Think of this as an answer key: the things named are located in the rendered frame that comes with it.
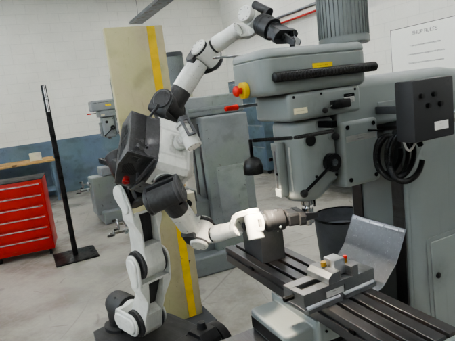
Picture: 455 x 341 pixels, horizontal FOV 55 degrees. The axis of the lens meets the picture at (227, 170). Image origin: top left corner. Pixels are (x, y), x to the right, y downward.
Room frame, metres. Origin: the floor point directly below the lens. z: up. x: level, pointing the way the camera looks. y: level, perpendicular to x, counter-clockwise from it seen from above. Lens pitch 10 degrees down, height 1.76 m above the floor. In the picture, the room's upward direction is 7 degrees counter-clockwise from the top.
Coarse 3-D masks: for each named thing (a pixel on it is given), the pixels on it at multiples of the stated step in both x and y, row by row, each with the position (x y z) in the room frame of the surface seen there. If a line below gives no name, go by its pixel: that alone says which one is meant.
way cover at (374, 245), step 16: (352, 224) 1.97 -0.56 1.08; (368, 224) 1.89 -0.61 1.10; (384, 224) 1.81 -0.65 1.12; (352, 240) 1.93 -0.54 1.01; (368, 240) 1.85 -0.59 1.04; (384, 240) 1.78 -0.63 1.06; (400, 240) 1.71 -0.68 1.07; (352, 256) 1.87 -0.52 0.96; (368, 256) 1.81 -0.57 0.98; (384, 256) 1.74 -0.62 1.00; (384, 272) 1.69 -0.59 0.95
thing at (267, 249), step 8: (264, 232) 1.92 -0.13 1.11; (272, 232) 1.94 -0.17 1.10; (280, 232) 1.95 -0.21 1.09; (256, 240) 1.96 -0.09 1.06; (264, 240) 1.92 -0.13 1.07; (272, 240) 1.94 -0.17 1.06; (280, 240) 1.95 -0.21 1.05; (248, 248) 2.07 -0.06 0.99; (256, 248) 1.97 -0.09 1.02; (264, 248) 1.92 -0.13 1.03; (272, 248) 1.94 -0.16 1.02; (280, 248) 1.95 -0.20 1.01; (256, 256) 1.98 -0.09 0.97; (264, 256) 1.92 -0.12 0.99; (272, 256) 1.93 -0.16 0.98; (280, 256) 1.95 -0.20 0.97
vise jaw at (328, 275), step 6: (312, 264) 1.59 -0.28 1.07; (318, 264) 1.58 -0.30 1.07; (312, 270) 1.56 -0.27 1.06; (318, 270) 1.54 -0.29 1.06; (324, 270) 1.52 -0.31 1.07; (330, 270) 1.51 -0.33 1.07; (336, 270) 1.51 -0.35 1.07; (312, 276) 1.56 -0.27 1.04; (318, 276) 1.52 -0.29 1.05; (324, 276) 1.50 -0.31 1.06; (330, 276) 1.48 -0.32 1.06; (336, 276) 1.49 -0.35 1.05; (324, 282) 1.49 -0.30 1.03; (330, 282) 1.48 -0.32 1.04
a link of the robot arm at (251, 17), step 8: (240, 8) 1.83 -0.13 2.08; (248, 8) 1.80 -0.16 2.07; (256, 8) 1.84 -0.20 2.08; (264, 8) 1.81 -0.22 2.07; (240, 16) 1.82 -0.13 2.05; (248, 16) 1.79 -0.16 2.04; (256, 16) 1.81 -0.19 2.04; (248, 24) 1.81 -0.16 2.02; (256, 24) 1.78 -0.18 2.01; (256, 32) 1.80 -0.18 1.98
